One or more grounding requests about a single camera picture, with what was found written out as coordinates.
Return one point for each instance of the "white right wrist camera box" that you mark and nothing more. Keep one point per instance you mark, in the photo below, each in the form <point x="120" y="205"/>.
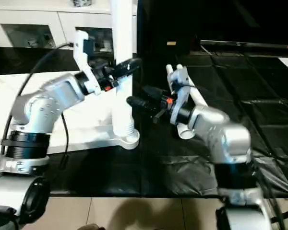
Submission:
<point x="180" y="84"/>

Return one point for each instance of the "small beige tag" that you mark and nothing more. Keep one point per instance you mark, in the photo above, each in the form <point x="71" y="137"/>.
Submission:
<point x="171" y="43"/>

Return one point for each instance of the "dark object on cabinet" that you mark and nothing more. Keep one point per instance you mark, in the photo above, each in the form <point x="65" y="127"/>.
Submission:
<point x="82" y="2"/>

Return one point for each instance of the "black metal bar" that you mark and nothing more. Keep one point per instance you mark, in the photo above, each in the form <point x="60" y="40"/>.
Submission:
<point x="249" y="45"/>

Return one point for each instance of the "white plastic table leg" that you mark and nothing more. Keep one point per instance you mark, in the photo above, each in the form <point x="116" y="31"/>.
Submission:
<point x="123" y="38"/>
<point x="185" y="129"/>
<point x="198" y="96"/>

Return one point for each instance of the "black work mat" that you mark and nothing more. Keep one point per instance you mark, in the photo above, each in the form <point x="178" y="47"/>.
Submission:
<point x="182" y="163"/>

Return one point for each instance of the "white plastic children's table top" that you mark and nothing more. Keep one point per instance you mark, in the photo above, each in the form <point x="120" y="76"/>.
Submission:
<point x="81" y="120"/>

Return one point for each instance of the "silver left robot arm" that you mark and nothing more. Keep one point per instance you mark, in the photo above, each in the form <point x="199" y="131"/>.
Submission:
<point x="33" y="124"/>

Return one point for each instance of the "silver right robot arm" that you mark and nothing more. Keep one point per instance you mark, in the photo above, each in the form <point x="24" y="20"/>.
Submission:
<point x="225" y="143"/>

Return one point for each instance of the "white glass-door cabinet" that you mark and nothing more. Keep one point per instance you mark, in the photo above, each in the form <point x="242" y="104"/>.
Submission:
<point x="38" y="19"/>

